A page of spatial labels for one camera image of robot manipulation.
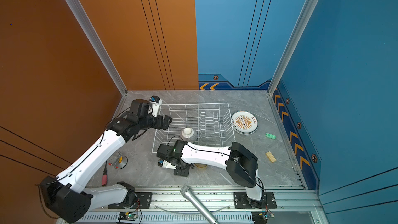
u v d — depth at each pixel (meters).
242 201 0.72
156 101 0.67
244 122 0.99
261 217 0.70
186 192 0.73
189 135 0.89
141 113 0.58
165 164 0.70
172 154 0.56
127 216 0.71
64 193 0.38
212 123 1.00
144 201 0.74
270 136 0.96
